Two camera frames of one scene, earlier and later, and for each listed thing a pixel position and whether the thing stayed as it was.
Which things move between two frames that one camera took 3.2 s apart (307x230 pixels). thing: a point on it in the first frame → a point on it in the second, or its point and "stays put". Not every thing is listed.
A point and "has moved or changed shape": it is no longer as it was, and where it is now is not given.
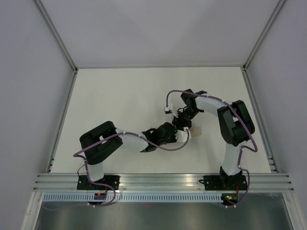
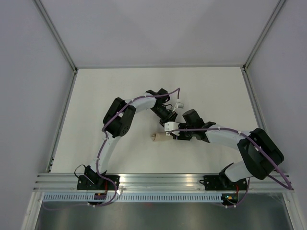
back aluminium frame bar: (159, 66) stays put
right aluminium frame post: (279, 5) stays put
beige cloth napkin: (196, 131) has moved or changed shape
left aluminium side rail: (61, 121) stays put
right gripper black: (177, 121) → (182, 137)
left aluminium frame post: (46, 18) stays put
